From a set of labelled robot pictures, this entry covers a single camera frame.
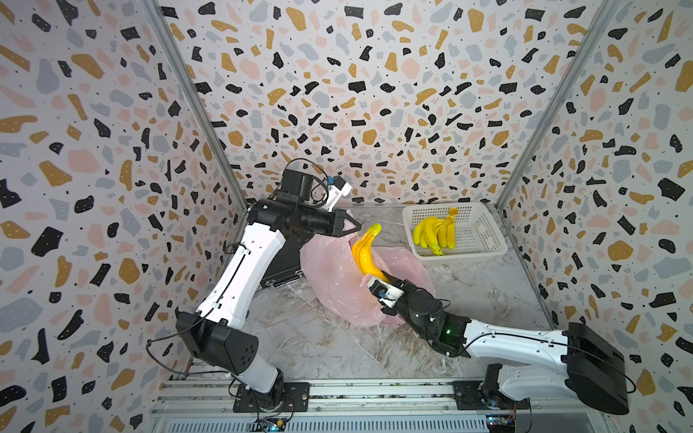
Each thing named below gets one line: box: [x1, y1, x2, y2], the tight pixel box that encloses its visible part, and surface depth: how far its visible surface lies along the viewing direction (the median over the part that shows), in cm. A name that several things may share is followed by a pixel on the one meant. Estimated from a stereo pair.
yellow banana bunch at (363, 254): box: [351, 223, 389, 284], surface depth 74 cm
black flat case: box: [259, 232, 304, 289], surface depth 94 cm
